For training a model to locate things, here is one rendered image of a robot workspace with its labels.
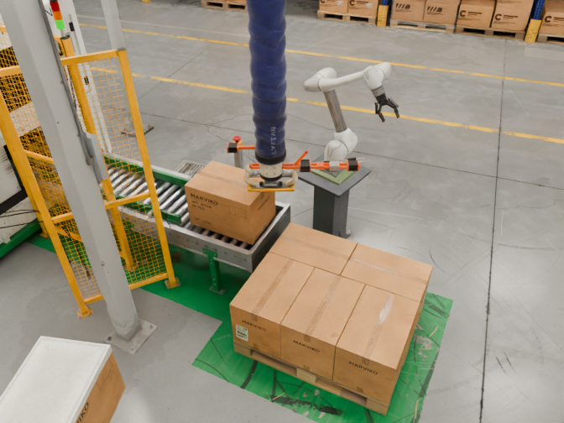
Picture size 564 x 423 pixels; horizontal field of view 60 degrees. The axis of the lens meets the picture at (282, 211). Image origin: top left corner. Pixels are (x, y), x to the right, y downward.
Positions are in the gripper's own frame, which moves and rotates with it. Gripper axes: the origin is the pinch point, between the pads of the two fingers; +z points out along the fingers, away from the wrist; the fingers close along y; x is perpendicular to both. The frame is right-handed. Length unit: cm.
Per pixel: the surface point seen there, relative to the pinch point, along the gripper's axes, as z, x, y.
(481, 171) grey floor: 149, 188, -55
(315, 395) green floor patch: 133, -158, -38
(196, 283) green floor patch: 57, -131, -162
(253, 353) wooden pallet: 101, -158, -85
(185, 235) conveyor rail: 8, -129, -134
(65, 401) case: 6, -278, -33
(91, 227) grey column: -46, -200, -93
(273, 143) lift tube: -32, -84, -34
